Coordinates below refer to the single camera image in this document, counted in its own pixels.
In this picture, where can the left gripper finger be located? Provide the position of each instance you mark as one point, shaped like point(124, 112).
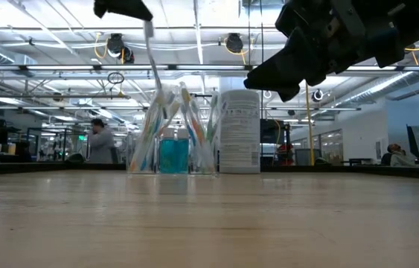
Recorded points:
point(123, 7)

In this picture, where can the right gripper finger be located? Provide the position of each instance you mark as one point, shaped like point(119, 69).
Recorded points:
point(298, 63)
point(291, 92)

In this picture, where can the purple toothbrush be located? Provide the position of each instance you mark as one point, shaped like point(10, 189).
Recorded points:
point(221, 111)
point(153, 59)

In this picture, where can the red-orange toothbrush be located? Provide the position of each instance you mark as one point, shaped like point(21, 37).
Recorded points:
point(131, 166)

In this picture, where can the black cabinet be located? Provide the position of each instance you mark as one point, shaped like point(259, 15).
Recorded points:
point(268, 130)

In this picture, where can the red machine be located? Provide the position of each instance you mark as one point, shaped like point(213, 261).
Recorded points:
point(285, 154)

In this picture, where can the white wipes canister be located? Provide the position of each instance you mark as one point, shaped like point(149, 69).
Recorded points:
point(239, 130)

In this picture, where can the red toothbrush in clear wrapper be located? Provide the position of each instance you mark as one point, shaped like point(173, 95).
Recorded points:
point(170, 111)

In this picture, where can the slim dark monitor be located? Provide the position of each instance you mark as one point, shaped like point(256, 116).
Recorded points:
point(412, 136)

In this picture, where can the clear acrylic organizer holder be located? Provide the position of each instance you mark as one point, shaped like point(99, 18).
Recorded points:
point(194, 169)

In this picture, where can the seated person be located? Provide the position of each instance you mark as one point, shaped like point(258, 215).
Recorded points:
point(399, 158)

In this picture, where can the standing person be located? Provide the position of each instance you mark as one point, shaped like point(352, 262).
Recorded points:
point(101, 145)

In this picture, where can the black aluminium table frame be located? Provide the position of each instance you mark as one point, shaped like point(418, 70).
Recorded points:
point(45, 167)

